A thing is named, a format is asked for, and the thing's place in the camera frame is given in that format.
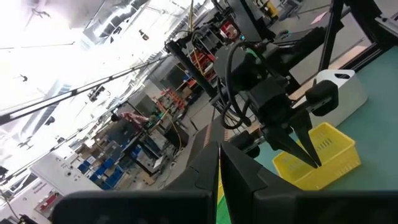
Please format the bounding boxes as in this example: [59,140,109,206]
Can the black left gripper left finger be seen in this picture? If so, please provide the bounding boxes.
[164,141,220,192]

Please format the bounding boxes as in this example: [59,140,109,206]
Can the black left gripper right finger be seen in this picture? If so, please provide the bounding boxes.
[220,141,302,224]

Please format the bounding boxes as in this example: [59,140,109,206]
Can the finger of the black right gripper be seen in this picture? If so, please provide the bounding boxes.
[293,119,323,168]
[264,124,319,169]

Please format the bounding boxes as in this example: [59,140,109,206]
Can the yellow plastic basket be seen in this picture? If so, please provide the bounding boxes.
[272,121,363,192]
[217,166,225,205]

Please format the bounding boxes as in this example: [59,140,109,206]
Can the white plastic bin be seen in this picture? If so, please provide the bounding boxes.
[290,68,369,129]

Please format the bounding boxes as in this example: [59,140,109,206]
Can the black hazard-striped floor mat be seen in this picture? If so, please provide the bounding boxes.
[185,123,233,163]

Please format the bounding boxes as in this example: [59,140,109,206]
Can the green table mat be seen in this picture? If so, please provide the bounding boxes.
[254,45,398,192]

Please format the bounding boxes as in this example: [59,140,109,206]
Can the person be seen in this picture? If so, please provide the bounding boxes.
[109,111,150,132]

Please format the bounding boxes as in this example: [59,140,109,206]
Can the white machine cabinet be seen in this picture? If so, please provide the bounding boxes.
[30,151,101,200]

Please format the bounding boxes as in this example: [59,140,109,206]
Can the black overhead light bar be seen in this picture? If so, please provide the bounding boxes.
[0,54,171,126]

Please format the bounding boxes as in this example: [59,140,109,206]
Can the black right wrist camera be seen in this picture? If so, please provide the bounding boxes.
[305,79,340,118]

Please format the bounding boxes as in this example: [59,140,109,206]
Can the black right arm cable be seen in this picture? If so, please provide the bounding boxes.
[216,40,254,131]

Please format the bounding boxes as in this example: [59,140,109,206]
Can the black aluminium table frame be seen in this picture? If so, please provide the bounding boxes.
[318,0,398,73]

